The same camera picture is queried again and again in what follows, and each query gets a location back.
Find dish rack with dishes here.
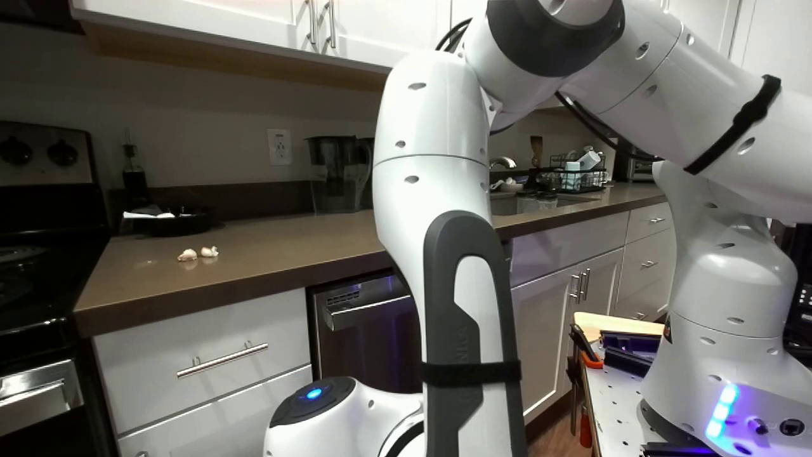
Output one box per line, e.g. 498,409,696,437
543,146,607,193

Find black kitchen stove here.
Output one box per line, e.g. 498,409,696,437
0,119,114,457

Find dark glass bottle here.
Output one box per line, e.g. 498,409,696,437
122,146,150,206

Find black tray on counter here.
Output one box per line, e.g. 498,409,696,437
122,206,215,236

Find wall power outlet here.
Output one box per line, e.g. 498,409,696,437
269,131,292,166

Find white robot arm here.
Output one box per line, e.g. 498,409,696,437
264,0,812,457

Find white kitchen drawer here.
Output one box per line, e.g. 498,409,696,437
94,289,310,434

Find coffee maker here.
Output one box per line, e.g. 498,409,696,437
306,136,370,214

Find white perforated robot table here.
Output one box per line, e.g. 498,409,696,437
578,364,812,457

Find white lower cabinet doors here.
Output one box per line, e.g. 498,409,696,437
513,249,621,421

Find white upper cabinets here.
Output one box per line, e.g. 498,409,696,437
68,0,453,70

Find wooden board on table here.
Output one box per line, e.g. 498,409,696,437
573,312,661,340

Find white crumpled item on counter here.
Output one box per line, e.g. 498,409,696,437
175,246,221,261

